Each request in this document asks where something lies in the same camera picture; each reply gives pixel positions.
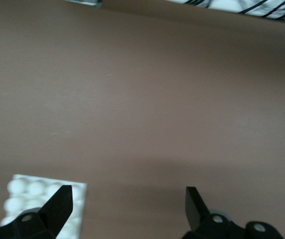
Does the brown table cover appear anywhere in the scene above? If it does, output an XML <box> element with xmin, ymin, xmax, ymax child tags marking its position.
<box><xmin>0</xmin><ymin>0</ymin><xmax>285</xmax><ymax>239</ymax></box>

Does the black cable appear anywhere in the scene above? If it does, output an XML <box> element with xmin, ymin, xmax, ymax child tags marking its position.
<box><xmin>262</xmin><ymin>0</ymin><xmax>285</xmax><ymax>20</ymax></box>
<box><xmin>239</xmin><ymin>0</ymin><xmax>270</xmax><ymax>14</ymax></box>

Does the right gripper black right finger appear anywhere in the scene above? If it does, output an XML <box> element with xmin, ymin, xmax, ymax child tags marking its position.
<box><xmin>182</xmin><ymin>186</ymin><xmax>283</xmax><ymax>239</ymax></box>

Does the white studded base plate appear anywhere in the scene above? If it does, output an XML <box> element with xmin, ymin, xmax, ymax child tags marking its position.
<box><xmin>0</xmin><ymin>174</ymin><xmax>88</xmax><ymax>239</ymax></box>

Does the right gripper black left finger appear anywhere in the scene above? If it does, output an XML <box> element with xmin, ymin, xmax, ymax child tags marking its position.
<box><xmin>0</xmin><ymin>185</ymin><xmax>73</xmax><ymax>239</ymax></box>

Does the aluminium frame bracket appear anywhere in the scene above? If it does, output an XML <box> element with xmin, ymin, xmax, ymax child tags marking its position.
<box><xmin>65</xmin><ymin>0</ymin><xmax>103</xmax><ymax>8</ymax></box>

